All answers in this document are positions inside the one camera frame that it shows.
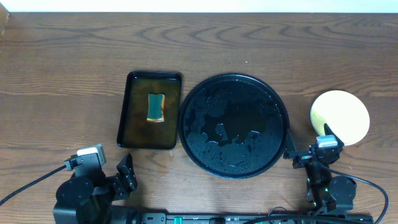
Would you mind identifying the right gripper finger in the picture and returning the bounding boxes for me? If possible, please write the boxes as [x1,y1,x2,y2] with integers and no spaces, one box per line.
[323,123,345,147]
[285,129,296,152]

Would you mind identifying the pale yellow plate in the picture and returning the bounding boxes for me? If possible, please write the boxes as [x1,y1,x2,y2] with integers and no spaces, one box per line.
[310,90,370,146]

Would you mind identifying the green and orange sponge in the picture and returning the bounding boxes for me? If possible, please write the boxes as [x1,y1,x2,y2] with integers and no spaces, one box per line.
[147,94,165,123]

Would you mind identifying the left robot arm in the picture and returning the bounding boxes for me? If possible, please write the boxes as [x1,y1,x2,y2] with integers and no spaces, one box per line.
[53,153,142,224]

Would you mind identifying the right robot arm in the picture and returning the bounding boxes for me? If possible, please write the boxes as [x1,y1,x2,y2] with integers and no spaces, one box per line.
[284,124,357,217]

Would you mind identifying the black rectangular water tray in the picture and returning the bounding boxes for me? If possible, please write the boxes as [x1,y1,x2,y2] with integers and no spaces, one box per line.
[116,70,182,149]

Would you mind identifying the round black serving tray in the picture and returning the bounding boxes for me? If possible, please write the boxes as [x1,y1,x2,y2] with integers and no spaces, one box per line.
[178,74,290,179]

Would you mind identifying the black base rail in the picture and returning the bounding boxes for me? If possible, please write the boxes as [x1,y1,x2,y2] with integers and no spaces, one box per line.
[107,212,373,224]

